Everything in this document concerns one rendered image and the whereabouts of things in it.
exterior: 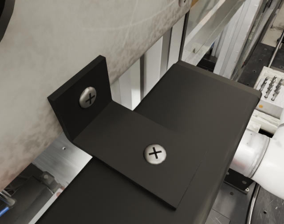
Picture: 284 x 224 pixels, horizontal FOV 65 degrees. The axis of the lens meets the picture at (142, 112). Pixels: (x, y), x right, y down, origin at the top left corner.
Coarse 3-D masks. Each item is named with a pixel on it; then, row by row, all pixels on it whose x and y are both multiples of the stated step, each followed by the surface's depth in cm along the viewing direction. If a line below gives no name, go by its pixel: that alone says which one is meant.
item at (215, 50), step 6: (228, 24) 59; (258, 24) 65; (222, 36) 62; (252, 36) 66; (216, 42) 64; (222, 42) 63; (210, 48) 66; (216, 48) 65; (210, 54) 68; (216, 54) 67; (204, 60) 67; (210, 60) 66; (216, 60) 66; (198, 66) 70; (204, 66) 69; (210, 66) 68; (240, 66) 78; (234, 78) 80
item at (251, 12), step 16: (256, 0) 43; (176, 32) 13; (240, 32) 49; (160, 48) 12; (176, 48) 14; (224, 48) 54; (240, 48) 52; (144, 64) 11; (160, 64) 13; (144, 80) 12; (144, 96) 13
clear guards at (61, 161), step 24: (192, 0) 13; (216, 0) 17; (240, 0) 25; (264, 0) 49; (192, 24) 14; (216, 24) 20; (192, 48) 17; (120, 96) 10; (72, 144) 8; (48, 168) 8; (72, 168) 9; (0, 192) 6; (24, 192) 7; (48, 192) 8; (0, 216) 7; (24, 216) 8
